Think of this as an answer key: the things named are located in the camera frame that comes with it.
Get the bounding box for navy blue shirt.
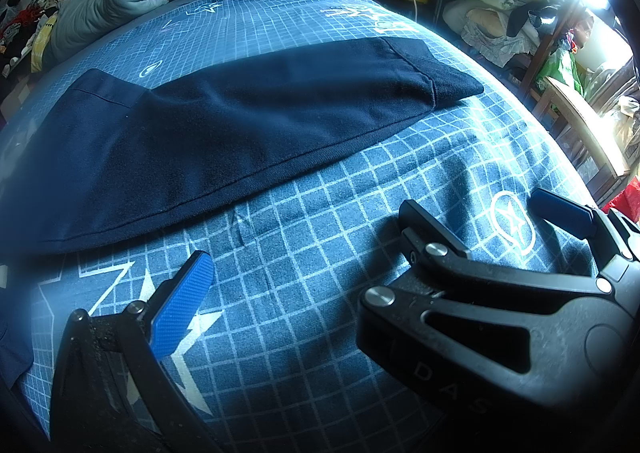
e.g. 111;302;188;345
0;36;486;258

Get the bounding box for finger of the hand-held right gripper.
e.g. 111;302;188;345
530;188;640;264
356;200;615;416

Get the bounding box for clear plastic bag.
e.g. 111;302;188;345
580;60;640;136

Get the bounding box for pile of mixed clothes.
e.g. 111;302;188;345
0;0;67;80

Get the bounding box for blue grid star bed sheet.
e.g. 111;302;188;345
0;0;606;453

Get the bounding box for green plastic bag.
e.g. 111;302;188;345
534;39;585;90

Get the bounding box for wooden chair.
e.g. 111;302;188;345
529;76;633;206

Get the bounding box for black cloth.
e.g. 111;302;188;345
505;2;562;39

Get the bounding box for red bag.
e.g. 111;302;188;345
601;177;640;225

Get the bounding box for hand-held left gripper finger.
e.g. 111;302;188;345
49;249;223;453

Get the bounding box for yellow cloth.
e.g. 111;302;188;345
30;16;58;75

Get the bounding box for dark navy cloth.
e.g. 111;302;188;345
0;322;35;390

